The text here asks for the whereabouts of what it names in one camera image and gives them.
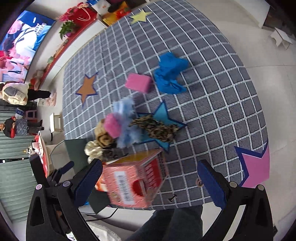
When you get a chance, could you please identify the pink red carton box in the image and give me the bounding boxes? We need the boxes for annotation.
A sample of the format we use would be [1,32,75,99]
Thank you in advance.
[95,149,168,208]

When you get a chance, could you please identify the grey checkered star rug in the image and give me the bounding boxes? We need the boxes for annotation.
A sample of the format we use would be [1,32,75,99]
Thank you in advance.
[62,1,269,209]

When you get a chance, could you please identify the seated person red hat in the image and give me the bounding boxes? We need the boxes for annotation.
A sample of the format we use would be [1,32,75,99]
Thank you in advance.
[1,116,44,138]

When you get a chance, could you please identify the small white wooden stool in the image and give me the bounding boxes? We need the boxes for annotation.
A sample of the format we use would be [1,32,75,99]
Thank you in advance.
[50,113,63,133]

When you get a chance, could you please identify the blue plastic bag bundle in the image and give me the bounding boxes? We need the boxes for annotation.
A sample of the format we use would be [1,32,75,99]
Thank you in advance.
[154,52,189,94]

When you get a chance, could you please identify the green potted plant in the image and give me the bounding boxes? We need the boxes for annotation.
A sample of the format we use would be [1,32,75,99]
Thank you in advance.
[59,20,76,40]

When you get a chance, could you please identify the dark knitted scrunchie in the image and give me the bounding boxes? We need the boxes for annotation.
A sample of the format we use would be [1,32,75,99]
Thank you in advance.
[103,148,129,160]

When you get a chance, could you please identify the wall television screen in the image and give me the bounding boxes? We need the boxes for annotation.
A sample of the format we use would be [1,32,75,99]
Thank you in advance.
[1,10,56,83]

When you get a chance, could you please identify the round red top table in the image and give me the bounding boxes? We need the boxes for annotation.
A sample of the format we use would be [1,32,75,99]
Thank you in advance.
[28,135,52,177]

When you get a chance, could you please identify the standing person cream jacket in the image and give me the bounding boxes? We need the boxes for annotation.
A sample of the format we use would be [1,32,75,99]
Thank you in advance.
[1,82,57,106]

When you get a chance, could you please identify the operator jeans legs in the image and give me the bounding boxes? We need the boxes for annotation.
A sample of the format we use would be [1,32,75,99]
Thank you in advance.
[127,205,203,240]

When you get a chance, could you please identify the pink sponge block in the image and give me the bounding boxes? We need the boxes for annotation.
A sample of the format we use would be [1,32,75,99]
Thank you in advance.
[125,73,152,94]
[103,113,121,138]

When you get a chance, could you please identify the light blue fluffy cloth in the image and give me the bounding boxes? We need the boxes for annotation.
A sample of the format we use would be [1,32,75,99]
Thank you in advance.
[112,96,142,148]

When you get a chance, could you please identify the cream polka dot scrunchie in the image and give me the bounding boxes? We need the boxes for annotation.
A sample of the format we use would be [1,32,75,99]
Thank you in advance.
[84,140,103,164]

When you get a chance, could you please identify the grey storage box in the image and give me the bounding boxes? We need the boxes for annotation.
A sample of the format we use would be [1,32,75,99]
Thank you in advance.
[64,138,110,215]

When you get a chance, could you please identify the leopard print scrunchie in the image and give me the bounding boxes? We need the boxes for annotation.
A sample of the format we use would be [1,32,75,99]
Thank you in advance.
[129,114,180,143]

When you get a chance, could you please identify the red gift bag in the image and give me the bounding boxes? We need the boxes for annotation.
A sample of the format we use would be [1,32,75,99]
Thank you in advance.
[69,3,97,27]

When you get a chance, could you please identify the tan plush cloth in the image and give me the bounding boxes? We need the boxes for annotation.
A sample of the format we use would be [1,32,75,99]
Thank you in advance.
[94,119,116,149]

